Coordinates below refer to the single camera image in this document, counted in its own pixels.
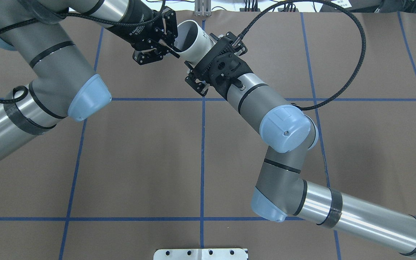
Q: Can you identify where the aluminium frame post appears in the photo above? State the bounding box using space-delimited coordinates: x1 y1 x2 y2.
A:
194 0 212 17

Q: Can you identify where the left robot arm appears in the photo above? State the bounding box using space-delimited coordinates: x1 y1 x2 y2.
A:
0 0 178 161

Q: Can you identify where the black box with label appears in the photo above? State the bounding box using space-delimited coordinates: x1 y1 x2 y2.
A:
327 0 383 13

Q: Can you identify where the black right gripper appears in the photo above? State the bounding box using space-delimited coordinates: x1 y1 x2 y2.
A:
184 32 252 99

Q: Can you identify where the brown table mat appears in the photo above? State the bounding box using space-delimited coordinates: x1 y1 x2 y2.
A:
0 13 416 260

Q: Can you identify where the white mounting plate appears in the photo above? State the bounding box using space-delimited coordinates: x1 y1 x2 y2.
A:
153 248 249 260

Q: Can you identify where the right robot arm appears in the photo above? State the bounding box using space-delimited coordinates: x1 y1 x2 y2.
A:
200 29 416 260

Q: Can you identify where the white ribbed mug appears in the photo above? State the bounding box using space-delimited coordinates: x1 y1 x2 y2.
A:
174 20 213 63

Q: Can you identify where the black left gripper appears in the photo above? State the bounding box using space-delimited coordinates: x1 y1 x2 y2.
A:
107 0 180 65

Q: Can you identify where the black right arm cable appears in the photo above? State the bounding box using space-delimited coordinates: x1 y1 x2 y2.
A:
237 0 367 111

